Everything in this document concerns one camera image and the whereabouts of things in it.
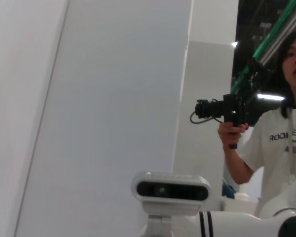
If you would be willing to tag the person's hand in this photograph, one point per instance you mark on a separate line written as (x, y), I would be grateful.
(230, 139)

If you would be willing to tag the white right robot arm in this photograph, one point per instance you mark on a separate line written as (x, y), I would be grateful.
(236, 224)

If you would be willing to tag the person's bare forearm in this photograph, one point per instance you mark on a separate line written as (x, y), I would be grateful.
(239, 168)

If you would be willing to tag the person in white t-shirt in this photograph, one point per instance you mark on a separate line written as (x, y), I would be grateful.
(276, 153)

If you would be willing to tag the blue background object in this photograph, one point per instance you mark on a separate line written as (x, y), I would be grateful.
(228, 191)

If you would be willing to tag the black handheld video camera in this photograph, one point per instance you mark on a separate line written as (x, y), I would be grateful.
(233, 108)

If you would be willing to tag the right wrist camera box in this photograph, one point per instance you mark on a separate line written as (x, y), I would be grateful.
(170, 192)

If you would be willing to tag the aluminium frame with green stripe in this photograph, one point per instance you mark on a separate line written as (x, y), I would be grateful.
(281, 40)

